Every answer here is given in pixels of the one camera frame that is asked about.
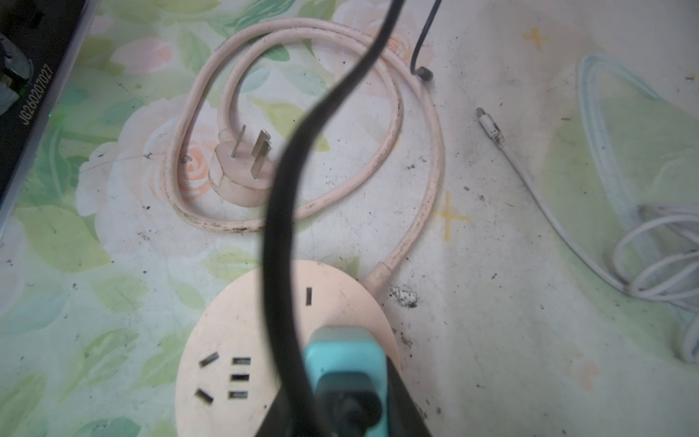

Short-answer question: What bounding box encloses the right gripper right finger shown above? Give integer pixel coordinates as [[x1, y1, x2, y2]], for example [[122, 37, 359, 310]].
[[387, 357, 431, 437]]

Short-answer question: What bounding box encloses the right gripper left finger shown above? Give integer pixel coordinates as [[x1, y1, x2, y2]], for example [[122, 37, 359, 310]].
[[255, 385, 306, 437]]

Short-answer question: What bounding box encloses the round pink socket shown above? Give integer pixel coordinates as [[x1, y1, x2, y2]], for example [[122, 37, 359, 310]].
[[175, 260, 400, 436]]

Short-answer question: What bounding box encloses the teal charger adapter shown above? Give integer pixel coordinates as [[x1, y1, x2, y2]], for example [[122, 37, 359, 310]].
[[304, 327, 389, 436]]

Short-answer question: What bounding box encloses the black thin cable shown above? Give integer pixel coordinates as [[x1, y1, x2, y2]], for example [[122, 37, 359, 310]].
[[260, 0, 443, 437]]

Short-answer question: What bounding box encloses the pink socket cord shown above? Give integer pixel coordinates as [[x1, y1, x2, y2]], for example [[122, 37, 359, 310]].
[[162, 17, 446, 299]]

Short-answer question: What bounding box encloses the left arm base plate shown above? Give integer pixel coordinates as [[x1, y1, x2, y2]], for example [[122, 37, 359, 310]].
[[1, 0, 100, 226]]

